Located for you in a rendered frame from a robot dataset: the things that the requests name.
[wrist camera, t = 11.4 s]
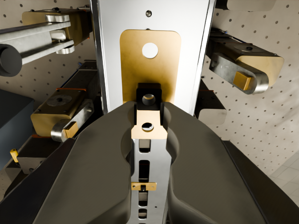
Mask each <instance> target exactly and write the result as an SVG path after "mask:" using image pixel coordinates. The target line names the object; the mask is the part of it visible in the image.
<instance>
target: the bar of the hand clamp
mask: <svg viewBox="0 0 299 224"><path fill-rule="evenodd" d="M69 26H71V24H70V21H65V22H43V23H38V24H30V25H25V26H19V27H13V28H5V29H0V76H5V77H13V76H16V75H17V74H18V73H19V72H20V71H21V68H22V65H24V64H26V63H29V62H31V61H33V60H36V59H39V58H41V57H43V56H46V55H48V54H51V53H53V52H56V51H58V50H61V49H63V48H65V47H68V46H70V45H72V44H74V41H73V40H72V39H71V40H64V41H62V42H59V41H57V40H56V41H53V42H52V39H51V36H50V32H49V31H52V30H56V29H60V28H65V27H69Z"/></svg>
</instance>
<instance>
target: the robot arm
mask: <svg viewBox="0 0 299 224"><path fill-rule="evenodd" d="M135 125H137V102H134V101H127V102H126V103H124V104H122V105H121V106H119V107H117V108H115V109H114V110H112V111H110V112H108V113H107V114H105V115H103V116H102V117H100V118H99V119H97V120H96V121H94V122H93V123H91V124H90V125H89V126H88V127H86V128H85V129H84V130H83V131H82V132H81V133H80V134H79V135H77V136H76V137H75V138H68V139H67V140H66V141H65V142H64V143H62V144H61V145H60V146H59V147H58V148H57V149H56V150H55V151H54V152H53V153H51V154H50V155H49V156H48V157H47V158H46V159H45V160H44V161H43V162H42V163H41V164H39V165H38V166H37V167H36V168H35V169H34V170H33V171H32V172H31V173H30V174H28V175H27V176H26V177H25V178H24V179H23V180H22V181H21V182H20V183H19V184H18V185H17V186H16V187H15V188H14V189H13V190H12V191H11V192H10V193H9V194H8V195H7V196H5V197H4V199H3V200H1V202H0V224H126V223H127V222H128V221H129V219H130V215H131V196H132V190H131V167H130V164H129V163H128V162H127V160H126V159H125V158H126V156H127V155H128V153H129V152H130V151H131V149H132V131H131V130H132V129H133V127H134V126H135ZM160 126H163V128H164V129H165V130H166V132H167V139H166V150H167V152H168V153H169V154H170V156H171V157H172V159H173V164H172V165H171V169H170V177H169V183H168V190H167V200H168V214H169V218H170V220H171V222H172V223H173V224H299V207H298V206H297V205H296V204H295V203H294V201H293V200H292V199H291V198H290V197H289V196H288V195H287V194H286V193H285V192H284V191H283V190H282V189H281V188H280V187H279V186H278V185H276V184H275V183H274V182H273V181H272V180H271V179H270V178H269V177H268V176H267V175H266V174H265V173H264V172H263V171H261V170H260V169H259V168H258V167H257V166H256V165H255V164H254V163H253V162H252V161H251V160H250V159H249V158H248V157H246V156H245V155H244V154H243V153H242V152H241V151H240V150H239V149H238V148H237V147H236V146H235V145H234V144H233V143H231V142H230V141H229V140H222V139H221V138H220V137H219V136H218V135H217V134H216V133H215V132H214V131H212V130H211V129H210V128H209V127H208V126H206V125H205V124H204V123H203V122H201V121H200V120H198V119H197V118H195V117H194V116H192V115H190V114H189V113H187V112H185V111H184V110H182V109H180V108H179V107H177V106H176V105H174V104H173V103H171V102H162V103H161V104H160Z"/></svg>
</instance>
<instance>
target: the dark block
mask: <svg viewBox="0 0 299 224"><path fill-rule="evenodd" d="M99 91H100V87H99V85H98V87H97V88H96V90H95V92H94V94H93V95H92V97H91V100H93V101H94V100H95V98H96V96H97V94H98V92H99ZM62 143H63V142H59V141H54V140H53V139H52V137H51V136H40V135H38V136H34V137H33V138H32V139H31V140H30V141H29V142H28V143H27V145H26V146H25V147H24V148H23V149H22V151H21V152H20V153H19V154H18V156H17V157H16V158H17V160H18V162H19V164H20V166H21V168H22V170H23V172H24V174H30V173H31V172H32V171H33V170H34V169H35V168H36V167H37V166H38V165H39V164H41V163H42V162H43V161H44V160H45V159H46V158H47V157H48V156H49V155H50V154H51V153H53V152H54V151H55V150H56V149H57V148H58V147H59V146H60V145H61V144H62Z"/></svg>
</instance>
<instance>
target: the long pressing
mask: <svg viewBox="0 0 299 224"><path fill-rule="evenodd" d="M89 5H90V13H91V21H92V28H93V39H94V46H95V54H96V61H97V72H98V79H99V87H100V95H101V105H102V113H103V115H105V114H107V113H108V112H110V111H112V110H114V109H115V108H117V107H119V106H121V105H122V104H123V100H122V83H121V59H120V42H119V39H120V35H121V33H122V32H123V31H124V30H126V29H144V30H146V29H147V28H149V29H151V30H170V31H176V32H177V33H178V34H179V35H180V37H181V40H182V43H181V50H180V58H179V66H178V76H177V84H176V91H175V99H174V105H176V106H177V107H179V108H180V109H182V110H184V111H185V112H187V113H189V114H190V115H192V116H194V110H195V105H196V100H197V96H198V90H199V85H200V80H201V76H202V70H203V65H204V60H205V56H206V50H207V45H208V40H209V35H210V29H211V25H212V20H213V15H214V9H215V5H216V0H89ZM147 10H150V11H151V12H152V16H151V17H147V16H146V15H145V13H146V11H147ZM142 52H143V54H144V55H145V56H146V57H148V58H153V57H155V56H156V54H157V52H158V48H157V46H156V45H155V44H153V43H147V44H145V45H144V47H143V49H142ZM140 160H148V161H149V179H148V181H147V182H150V183H157V186H156V190H155V191H148V196H147V205H146V206H140V205H139V190H132V196H131V215H130V219H129V221H128V222H127V223H126V224H139V223H146V224H166V217H167V211H168V200H167V190H168V183H169V177H170V169H171V165H172V164H173V159H172V157H171V156H170V154H169V153H168V152H167V150H166V139H150V151H149V152H141V151H140V150H139V139H132V149H131V151H130V152H129V164H130V167H131V182H140V181H139V161H140ZM155 206H156V207H155ZM141 208H142V209H147V214H146V218H139V209H141Z"/></svg>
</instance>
